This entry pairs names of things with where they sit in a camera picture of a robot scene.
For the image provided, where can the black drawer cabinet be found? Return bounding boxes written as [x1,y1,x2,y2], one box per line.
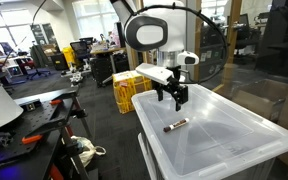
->
[90,54,115,88]

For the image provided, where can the small black labelled box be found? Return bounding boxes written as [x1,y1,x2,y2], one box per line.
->
[18,98,42,113]

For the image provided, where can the wooden door frame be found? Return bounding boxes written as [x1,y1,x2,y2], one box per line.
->
[226,0,243,64]

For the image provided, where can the clear plastic storage bin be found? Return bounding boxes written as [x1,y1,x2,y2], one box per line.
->
[137,131,280,180]

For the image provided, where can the brown dry erase marker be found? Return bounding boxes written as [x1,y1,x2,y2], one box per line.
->
[163,117,190,133]

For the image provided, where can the orange handled black clamp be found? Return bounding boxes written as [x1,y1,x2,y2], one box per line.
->
[48,162,67,180]
[20,118,85,158]
[48,89,89,121]

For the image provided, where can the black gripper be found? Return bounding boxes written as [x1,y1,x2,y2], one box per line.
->
[153,65,189,112]

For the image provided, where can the yellow bin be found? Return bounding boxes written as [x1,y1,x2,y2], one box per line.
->
[62,45,80,69]

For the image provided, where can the black mesh office chair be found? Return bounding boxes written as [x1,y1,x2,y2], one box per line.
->
[69,39,92,73]

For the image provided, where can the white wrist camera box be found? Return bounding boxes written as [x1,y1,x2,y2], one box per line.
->
[135,63,175,86]

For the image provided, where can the white plastic bag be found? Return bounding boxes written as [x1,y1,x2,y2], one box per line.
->
[71,135,107,168]

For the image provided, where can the large cardboard box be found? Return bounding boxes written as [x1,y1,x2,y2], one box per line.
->
[232,79,288,134]

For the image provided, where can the small white floor machine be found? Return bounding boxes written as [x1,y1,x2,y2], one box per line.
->
[69,71,85,88]

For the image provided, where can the clear plastic bin right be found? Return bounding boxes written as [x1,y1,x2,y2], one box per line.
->
[131,83,288,180]

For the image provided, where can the black perforated work table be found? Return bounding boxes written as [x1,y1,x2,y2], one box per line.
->
[0,87,95,180]

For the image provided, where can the yellow plastic crate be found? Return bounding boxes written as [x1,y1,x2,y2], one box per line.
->
[112,69,153,115]

